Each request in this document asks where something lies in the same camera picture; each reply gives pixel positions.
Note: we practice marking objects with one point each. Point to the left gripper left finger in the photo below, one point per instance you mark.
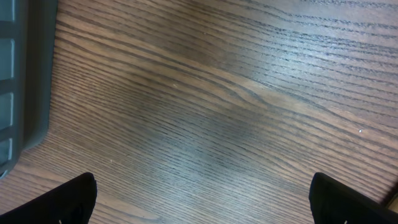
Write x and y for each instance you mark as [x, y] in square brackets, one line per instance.
[70, 203]

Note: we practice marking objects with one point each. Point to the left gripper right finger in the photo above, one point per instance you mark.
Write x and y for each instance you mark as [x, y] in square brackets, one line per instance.
[332, 202]

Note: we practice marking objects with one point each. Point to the grey plastic shopping basket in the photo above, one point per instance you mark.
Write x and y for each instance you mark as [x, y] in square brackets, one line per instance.
[27, 45]

